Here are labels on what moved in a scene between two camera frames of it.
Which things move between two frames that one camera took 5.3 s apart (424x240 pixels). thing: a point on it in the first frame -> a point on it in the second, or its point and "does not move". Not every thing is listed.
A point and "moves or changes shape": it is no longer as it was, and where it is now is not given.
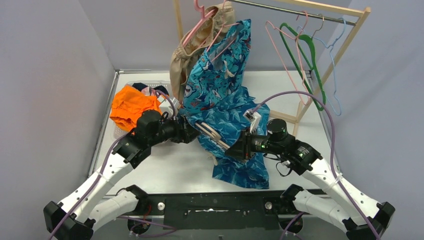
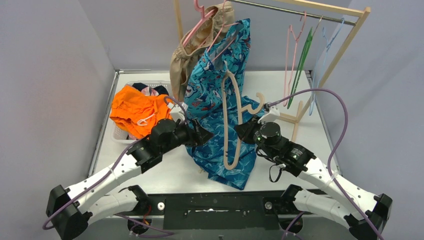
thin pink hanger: x=224 y=22 does not move
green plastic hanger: x=283 y=27 moves or changes shape
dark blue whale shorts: x=218 y=127 moves or changes shape
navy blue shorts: x=140 y=86 does not move
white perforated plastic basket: x=119 y=132 does not move
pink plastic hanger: x=205 y=17 does not move
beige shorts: x=215 y=23 does not move
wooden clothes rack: x=363 y=11 does not move
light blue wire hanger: x=330 y=47 -> x=322 y=62
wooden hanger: x=213 y=133 -> x=241 y=109
